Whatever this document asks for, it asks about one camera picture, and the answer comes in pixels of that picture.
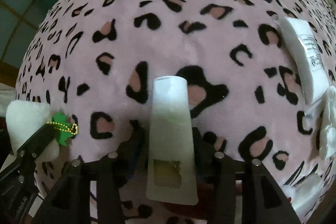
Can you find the white folded socks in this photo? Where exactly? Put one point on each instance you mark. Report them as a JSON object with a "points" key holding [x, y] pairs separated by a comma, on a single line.
{"points": [[326, 107]]}

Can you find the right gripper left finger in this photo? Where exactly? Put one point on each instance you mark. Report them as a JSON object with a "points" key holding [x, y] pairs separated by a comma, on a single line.
{"points": [[129, 153]]}

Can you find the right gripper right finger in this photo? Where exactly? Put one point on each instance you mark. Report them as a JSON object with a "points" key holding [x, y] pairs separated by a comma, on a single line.
{"points": [[209, 168]]}

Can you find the white plush with green leaf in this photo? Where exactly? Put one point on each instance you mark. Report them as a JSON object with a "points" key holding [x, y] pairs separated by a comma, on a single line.
{"points": [[24, 118]]}

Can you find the leopard print bedspread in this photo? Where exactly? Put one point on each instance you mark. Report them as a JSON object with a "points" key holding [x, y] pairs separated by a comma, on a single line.
{"points": [[95, 61]]}

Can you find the white cosmetic tube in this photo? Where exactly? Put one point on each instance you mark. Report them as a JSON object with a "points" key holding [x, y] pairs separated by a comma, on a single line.
{"points": [[171, 174]]}

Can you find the white packaged socks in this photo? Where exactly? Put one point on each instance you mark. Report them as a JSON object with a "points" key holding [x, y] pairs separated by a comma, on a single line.
{"points": [[302, 45]]}

